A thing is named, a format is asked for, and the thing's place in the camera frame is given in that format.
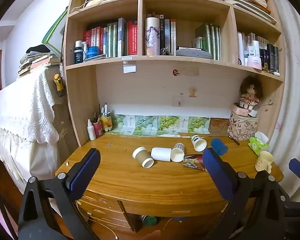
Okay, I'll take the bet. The wooden bookshelf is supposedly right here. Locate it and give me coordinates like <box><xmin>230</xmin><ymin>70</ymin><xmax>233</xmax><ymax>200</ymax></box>
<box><xmin>61</xmin><ymin>0</ymin><xmax>285</xmax><ymax>147</ymax></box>

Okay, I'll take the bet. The red pen holder can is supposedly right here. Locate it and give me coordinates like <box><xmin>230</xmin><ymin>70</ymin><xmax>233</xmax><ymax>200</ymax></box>
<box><xmin>92</xmin><ymin>112</ymin><xmax>103</xmax><ymax>138</ymax></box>

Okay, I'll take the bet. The yellow pen holder can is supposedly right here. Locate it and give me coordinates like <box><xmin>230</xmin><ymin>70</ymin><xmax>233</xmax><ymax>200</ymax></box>
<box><xmin>100</xmin><ymin>103</ymin><xmax>112</xmax><ymax>132</ymax></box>

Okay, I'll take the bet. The letter print storage box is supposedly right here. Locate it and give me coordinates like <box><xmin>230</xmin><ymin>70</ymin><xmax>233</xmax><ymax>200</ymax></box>
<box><xmin>227</xmin><ymin>110</ymin><xmax>259</xmax><ymax>141</ymax></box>

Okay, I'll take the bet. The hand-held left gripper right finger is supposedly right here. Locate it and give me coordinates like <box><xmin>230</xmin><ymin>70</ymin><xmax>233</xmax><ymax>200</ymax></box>
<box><xmin>203</xmin><ymin>147</ymin><xmax>294</xmax><ymax>240</ymax></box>

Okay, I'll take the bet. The dotted pattern paper cup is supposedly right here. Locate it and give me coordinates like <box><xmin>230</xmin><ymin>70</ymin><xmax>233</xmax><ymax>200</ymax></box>
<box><xmin>170</xmin><ymin>143</ymin><xmax>185</xmax><ymax>163</ymax></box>

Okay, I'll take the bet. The brown haired rag doll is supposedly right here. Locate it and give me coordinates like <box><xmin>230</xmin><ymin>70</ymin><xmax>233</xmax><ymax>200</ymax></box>
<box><xmin>239</xmin><ymin>76</ymin><xmax>264</xmax><ymax>112</ymax></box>

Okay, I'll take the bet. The thick red dictionary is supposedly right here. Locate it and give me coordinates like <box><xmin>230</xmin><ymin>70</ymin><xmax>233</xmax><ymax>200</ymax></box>
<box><xmin>126</xmin><ymin>20</ymin><xmax>138</xmax><ymax>56</ymax></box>

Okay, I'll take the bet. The grey oval case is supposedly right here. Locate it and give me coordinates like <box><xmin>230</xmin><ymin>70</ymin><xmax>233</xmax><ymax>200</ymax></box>
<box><xmin>176</xmin><ymin>49</ymin><xmax>213</xmax><ymax>60</ymax></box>

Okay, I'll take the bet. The blue round jar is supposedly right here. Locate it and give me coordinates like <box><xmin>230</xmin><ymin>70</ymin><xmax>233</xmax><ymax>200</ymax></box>
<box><xmin>87</xmin><ymin>46</ymin><xmax>100</xmax><ymax>59</ymax></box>

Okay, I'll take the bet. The stack of old books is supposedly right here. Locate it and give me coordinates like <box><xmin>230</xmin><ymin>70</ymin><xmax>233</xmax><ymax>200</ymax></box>
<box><xmin>17</xmin><ymin>44</ymin><xmax>61</xmax><ymax>78</ymax></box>

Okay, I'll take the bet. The green leaf print booklet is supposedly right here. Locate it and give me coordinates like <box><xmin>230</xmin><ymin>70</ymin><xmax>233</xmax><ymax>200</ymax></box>
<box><xmin>107</xmin><ymin>114</ymin><xmax>135</xmax><ymax>135</ymax></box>
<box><xmin>187</xmin><ymin>116</ymin><xmax>211</xmax><ymax>134</ymax></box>
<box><xmin>156</xmin><ymin>116</ymin><xmax>181</xmax><ymax>137</ymax></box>
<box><xmin>133</xmin><ymin>115</ymin><xmax>158</xmax><ymax>137</ymax></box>

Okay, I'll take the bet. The black bottle white label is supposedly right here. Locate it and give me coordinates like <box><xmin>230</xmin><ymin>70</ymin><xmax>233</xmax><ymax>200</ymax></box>
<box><xmin>74</xmin><ymin>40</ymin><xmax>84</xmax><ymax>64</ymax></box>

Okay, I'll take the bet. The white patterned curtain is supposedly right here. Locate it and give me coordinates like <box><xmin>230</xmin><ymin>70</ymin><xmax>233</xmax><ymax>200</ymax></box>
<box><xmin>266</xmin><ymin>0</ymin><xmax>300</xmax><ymax>198</ymax></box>

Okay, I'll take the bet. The brown paper cup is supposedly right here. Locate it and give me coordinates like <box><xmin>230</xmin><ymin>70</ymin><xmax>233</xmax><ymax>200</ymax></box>
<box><xmin>132</xmin><ymin>146</ymin><xmax>154</xmax><ymax>169</ymax></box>

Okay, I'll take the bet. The white spray bottle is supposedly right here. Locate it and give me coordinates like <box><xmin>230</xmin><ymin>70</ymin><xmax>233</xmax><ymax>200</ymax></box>
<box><xmin>87</xmin><ymin>119</ymin><xmax>97</xmax><ymax>141</ymax></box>

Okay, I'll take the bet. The brown booklet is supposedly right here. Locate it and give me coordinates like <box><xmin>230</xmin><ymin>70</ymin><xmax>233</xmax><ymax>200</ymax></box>
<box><xmin>208</xmin><ymin>118</ymin><xmax>231</xmax><ymax>137</ymax></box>

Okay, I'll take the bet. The blue cup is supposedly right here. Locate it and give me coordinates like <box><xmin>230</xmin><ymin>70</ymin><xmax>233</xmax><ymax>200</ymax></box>
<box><xmin>211</xmin><ymin>138</ymin><xmax>229</xmax><ymax>156</ymax></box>

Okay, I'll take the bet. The green framed board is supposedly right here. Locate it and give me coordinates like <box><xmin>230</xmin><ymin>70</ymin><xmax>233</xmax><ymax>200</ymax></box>
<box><xmin>42</xmin><ymin>8</ymin><xmax>68</xmax><ymax>58</ymax></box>

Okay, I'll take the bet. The wooden desk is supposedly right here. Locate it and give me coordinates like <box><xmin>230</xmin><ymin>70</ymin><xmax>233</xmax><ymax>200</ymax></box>
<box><xmin>55</xmin><ymin>132</ymin><xmax>284</xmax><ymax>240</ymax></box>

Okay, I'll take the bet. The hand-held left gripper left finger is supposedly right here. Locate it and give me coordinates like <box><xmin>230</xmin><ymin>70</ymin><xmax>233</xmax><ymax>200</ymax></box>
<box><xmin>18</xmin><ymin>148</ymin><xmax>101</xmax><ymax>240</ymax></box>

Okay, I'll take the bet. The white lace cloth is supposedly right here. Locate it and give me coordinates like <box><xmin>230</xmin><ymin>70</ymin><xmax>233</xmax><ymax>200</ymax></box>
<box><xmin>0</xmin><ymin>67</ymin><xmax>60</xmax><ymax>158</ymax></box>

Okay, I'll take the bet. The row of red green books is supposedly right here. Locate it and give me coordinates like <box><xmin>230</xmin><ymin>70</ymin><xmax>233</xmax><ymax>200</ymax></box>
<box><xmin>83</xmin><ymin>18</ymin><xmax>127</xmax><ymax>57</ymax></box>

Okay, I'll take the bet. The dark red snack packet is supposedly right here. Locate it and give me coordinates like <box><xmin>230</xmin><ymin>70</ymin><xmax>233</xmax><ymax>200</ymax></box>
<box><xmin>182</xmin><ymin>154</ymin><xmax>208</xmax><ymax>172</ymax></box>

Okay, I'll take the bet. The small pink box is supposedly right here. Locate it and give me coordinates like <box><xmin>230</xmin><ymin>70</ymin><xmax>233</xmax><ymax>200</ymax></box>
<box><xmin>231</xmin><ymin>104</ymin><xmax>250</xmax><ymax>117</ymax></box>

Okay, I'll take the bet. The green tissue pack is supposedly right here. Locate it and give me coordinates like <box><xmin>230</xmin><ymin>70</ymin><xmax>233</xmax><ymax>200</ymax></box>
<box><xmin>248</xmin><ymin>131</ymin><xmax>269</xmax><ymax>156</ymax></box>

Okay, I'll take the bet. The white floral cylinder tube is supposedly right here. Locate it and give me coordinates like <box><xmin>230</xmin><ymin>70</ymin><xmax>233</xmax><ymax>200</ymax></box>
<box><xmin>144</xmin><ymin>17</ymin><xmax>161</xmax><ymax>56</ymax></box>

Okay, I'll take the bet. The yellow toy figure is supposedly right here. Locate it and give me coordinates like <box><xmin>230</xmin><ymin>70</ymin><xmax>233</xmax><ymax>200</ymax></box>
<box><xmin>53</xmin><ymin>74</ymin><xmax>65</xmax><ymax>92</ymax></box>

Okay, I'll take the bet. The white paper cup dark print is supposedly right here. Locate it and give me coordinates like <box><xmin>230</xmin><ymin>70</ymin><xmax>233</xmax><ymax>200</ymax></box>
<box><xmin>191</xmin><ymin>135</ymin><xmax>207</xmax><ymax>152</ymax></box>

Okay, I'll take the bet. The plain white paper cup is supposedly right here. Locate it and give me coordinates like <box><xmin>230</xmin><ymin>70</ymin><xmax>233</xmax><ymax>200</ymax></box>
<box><xmin>150</xmin><ymin>147</ymin><xmax>172</xmax><ymax>161</ymax></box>

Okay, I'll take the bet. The cream ceramic mug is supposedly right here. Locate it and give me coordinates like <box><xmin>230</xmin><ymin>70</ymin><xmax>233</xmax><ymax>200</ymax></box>
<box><xmin>255</xmin><ymin>151</ymin><xmax>274</xmax><ymax>174</ymax></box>

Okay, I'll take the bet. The row of dark slim books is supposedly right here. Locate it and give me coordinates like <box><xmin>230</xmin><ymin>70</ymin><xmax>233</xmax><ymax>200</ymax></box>
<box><xmin>159</xmin><ymin>14</ymin><xmax>177</xmax><ymax>56</ymax></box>

